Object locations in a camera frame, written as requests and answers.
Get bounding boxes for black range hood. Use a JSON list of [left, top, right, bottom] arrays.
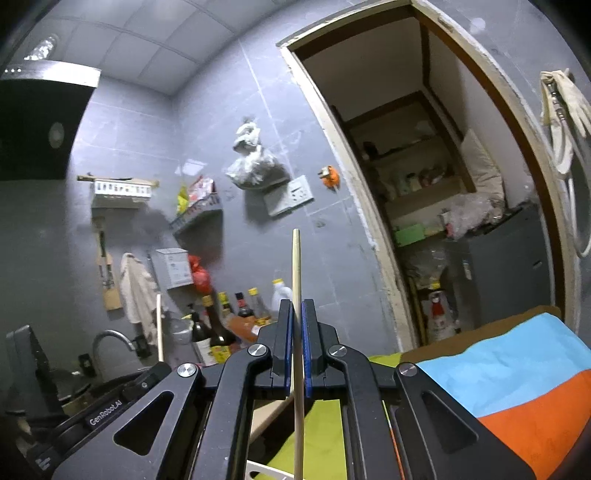
[[0, 60, 102, 182]]

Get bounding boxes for white red printed bag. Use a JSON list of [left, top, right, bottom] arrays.
[[427, 288, 462, 343]]

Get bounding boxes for metal faucet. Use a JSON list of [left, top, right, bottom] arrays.
[[91, 329, 149, 366]]

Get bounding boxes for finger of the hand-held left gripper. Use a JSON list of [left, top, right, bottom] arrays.
[[131, 361, 175, 393]]

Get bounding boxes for crumpled clear plastic bag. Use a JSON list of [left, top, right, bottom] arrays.
[[442, 191, 505, 241]]

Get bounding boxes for orange brown pouch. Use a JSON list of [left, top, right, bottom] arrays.
[[228, 314, 262, 343]]

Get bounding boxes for red packet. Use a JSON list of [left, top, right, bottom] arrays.
[[187, 175, 217, 205]]

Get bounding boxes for round ceiling light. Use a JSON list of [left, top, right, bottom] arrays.
[[23, 33, 61, 62]]

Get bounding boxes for wooden door frame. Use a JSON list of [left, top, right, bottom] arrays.
[[276, 0, 583, 357]]

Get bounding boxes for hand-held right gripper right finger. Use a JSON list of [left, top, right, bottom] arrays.
[[302, 299, 539, 480]]

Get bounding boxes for wooden storage shelf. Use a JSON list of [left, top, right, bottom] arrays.
[[344, 90, 476, 259]]

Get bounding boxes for black flat panel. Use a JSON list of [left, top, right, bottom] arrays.
[[4, 325, 64, 417]]

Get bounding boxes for white square wall caddy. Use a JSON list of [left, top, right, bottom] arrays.
[[156, 248, 194, 291]]

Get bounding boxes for colourful striped cloth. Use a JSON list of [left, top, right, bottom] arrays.
[[249, 313, 591, 480]]

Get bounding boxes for clear bottle yellow cap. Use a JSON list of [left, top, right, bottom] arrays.
[[248, 287, 271, 324]]

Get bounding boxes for grey cabinet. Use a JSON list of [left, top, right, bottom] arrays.
[[455, 203, 556, 331]]

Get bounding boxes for red plastic bag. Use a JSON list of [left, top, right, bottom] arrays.
[[187, 255, 213, 296]]

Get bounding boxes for wooden knife holder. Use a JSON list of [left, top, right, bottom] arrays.
[[95, 222, 123, 311]]

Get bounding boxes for hanging clear plastic bag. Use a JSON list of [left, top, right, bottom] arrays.
[[225, 117, 291, 189]]

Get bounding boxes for cream rubber glove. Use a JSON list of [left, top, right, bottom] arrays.
[[551, 69, 591, 139], [539, 71, 561, 127]]

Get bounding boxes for dark bottle white label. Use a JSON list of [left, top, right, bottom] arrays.
[[188, 302, 212, 365]]

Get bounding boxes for white wall rack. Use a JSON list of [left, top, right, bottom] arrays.
[[76, 174, 160, 209]]

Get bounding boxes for green box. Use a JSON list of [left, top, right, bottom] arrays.
[[394, 224, 426, 248]]

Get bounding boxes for white plastic utensil basket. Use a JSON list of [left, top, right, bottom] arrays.
[[245, 458, 296, 480]]

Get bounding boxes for cream pillow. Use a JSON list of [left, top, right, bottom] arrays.
[[459, 129, 507, 205]]

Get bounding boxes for grey wall shelf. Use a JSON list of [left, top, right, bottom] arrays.
[[169, 194, 224, 232]]

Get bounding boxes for white hanging towel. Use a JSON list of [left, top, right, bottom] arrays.
[[120, 253, 158, 343]]

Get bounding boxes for soy sauce bottle yellow label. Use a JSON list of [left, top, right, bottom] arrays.
[[203, 295, 237, 366]]

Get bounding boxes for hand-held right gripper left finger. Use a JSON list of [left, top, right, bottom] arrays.
[[51, 299, 295, 480]]

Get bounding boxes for white wall switch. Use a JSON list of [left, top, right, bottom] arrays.
[[263, 187, 294, 217]]

